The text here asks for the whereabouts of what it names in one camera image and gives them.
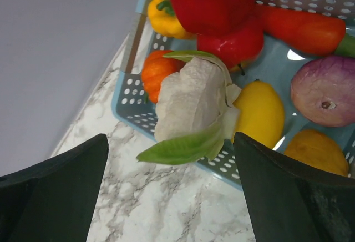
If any blue plastic basket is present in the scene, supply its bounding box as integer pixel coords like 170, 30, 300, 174
111, 0, 354, 189

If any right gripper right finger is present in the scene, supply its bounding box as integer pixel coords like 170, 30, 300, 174
234, 132, 354, 241

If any pink toy onion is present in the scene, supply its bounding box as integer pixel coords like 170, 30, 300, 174
290, 56, 354, 127

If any orange toy pumpkin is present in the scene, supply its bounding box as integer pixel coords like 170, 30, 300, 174
141, 50, 185, 104

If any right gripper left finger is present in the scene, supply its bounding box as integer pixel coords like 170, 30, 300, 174
1, 134, 109, 241

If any yellow toy bell pepper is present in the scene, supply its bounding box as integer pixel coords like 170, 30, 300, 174
147, 0, 195, 39

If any yellow toy orange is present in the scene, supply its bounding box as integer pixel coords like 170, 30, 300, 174
284, 129, 349, 177

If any yellow toy lemon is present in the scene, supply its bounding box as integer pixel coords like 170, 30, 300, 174
233, 80, 285, 149

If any red toy apple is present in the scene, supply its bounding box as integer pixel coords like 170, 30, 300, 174
197, 16, 264, 72

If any red toy bell pepper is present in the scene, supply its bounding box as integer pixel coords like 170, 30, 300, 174
170, 0, 256, 35

